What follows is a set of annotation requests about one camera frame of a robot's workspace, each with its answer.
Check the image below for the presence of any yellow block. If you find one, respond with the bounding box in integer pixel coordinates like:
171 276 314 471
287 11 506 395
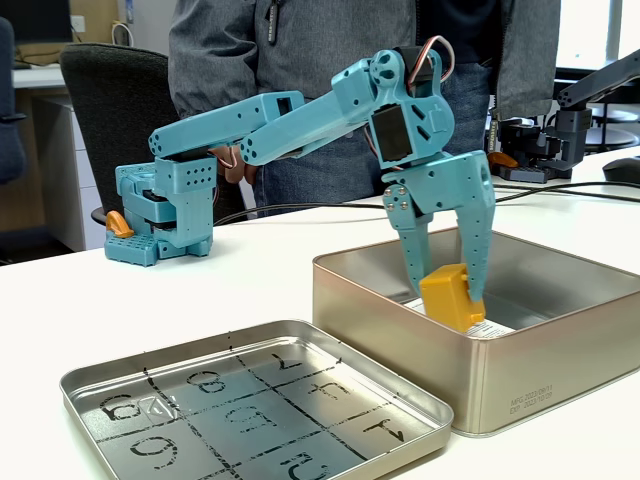
418 263 486 334

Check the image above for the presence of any person's hand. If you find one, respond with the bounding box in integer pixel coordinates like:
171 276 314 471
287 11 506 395
207 144 261 186

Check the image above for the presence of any orange table clamp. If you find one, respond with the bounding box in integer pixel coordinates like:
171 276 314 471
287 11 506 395
487 151 520 171
105 209 135 239

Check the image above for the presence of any white paper label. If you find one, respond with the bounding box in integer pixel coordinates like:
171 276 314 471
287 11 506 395
403 297 516 340

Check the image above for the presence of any dark computer mouse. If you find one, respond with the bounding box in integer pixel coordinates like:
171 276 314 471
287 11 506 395
602 157 640 184

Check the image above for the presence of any deep metal tin box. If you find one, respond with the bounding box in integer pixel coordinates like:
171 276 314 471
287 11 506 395
312 225 640 439

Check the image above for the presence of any person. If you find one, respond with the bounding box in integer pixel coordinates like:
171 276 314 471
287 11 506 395
168 0 562 219

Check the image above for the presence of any metal tin lid with numbers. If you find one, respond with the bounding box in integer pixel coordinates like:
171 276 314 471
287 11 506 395
58 319 455 480

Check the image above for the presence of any black office chair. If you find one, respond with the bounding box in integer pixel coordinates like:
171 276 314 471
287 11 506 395
58 42 251 229

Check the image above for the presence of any white desk cabinet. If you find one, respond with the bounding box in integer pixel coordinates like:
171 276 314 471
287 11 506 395
12 64 109 254

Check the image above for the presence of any blue chair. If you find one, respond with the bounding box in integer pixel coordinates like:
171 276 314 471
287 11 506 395
0 17 27 186

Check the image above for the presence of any dark monitor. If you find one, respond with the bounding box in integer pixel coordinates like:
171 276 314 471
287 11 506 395
0 0 75 45

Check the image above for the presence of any white red servo cable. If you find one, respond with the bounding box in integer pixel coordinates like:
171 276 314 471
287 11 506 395
407 34 456 94

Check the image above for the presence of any black cable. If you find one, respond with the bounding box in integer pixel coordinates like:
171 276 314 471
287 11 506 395
212 179 640 226

